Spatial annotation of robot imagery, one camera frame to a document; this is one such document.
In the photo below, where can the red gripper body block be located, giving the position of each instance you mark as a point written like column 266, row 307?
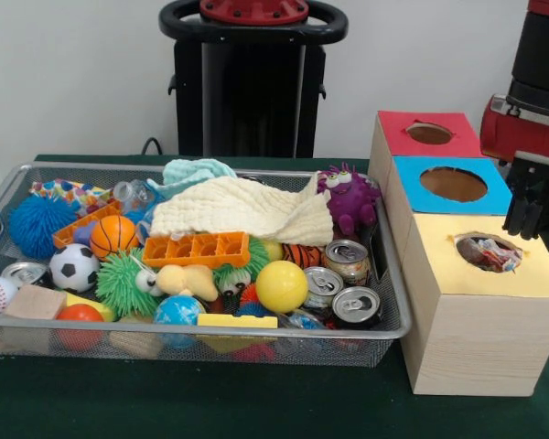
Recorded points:
column 530, row 137

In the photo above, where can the colourful wrapper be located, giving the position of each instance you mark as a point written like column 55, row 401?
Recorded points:
column 494, row 256

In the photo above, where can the blue spiky ball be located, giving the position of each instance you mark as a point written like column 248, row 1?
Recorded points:
column 39, row 226

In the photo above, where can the cream knitted cloth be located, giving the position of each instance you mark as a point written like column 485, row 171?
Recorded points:
column 219, row 206

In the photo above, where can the yellow smooth ball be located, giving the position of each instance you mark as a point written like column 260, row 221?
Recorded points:
column 281, row 285

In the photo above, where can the small soccer ball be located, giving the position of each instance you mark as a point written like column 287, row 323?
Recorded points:
column 73, row 270

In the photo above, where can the green spiky ball with eyes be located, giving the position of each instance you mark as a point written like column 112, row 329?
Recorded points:
column 119, row 283

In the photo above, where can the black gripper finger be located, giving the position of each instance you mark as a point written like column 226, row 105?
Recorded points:
column 516, row 206
column 539, row 210

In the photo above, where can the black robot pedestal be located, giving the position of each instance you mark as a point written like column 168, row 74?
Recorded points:
column 256, row 100

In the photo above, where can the orange red ball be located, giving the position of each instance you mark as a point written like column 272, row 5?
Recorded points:
column 80, row 313

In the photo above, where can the purple spiky ball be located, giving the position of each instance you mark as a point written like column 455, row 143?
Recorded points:
column 352, row 196

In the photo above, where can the dark green table cloth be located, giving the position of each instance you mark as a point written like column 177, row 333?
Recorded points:
column 210, row 402

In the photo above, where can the wooden box with three holes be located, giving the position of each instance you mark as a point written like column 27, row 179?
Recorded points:
column 476, row 347

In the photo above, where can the small orange basketball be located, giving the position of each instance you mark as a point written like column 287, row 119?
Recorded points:
column 114, row 235

